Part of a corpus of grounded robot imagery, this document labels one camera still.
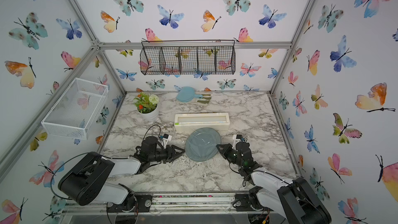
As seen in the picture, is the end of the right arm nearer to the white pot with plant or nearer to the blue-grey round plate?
the blue-grey round plate

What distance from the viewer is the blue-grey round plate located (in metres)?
0.85

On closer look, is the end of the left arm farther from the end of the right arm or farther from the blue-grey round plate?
the end of the right arm

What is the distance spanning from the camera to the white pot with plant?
0.95 meters

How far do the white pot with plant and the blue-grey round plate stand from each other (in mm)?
279
